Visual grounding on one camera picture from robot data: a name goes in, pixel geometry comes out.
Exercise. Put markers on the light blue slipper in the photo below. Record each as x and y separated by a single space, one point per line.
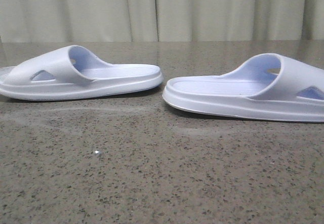
266 86
74 72

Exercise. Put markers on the beige curtain backdrop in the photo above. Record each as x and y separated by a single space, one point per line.
160 20

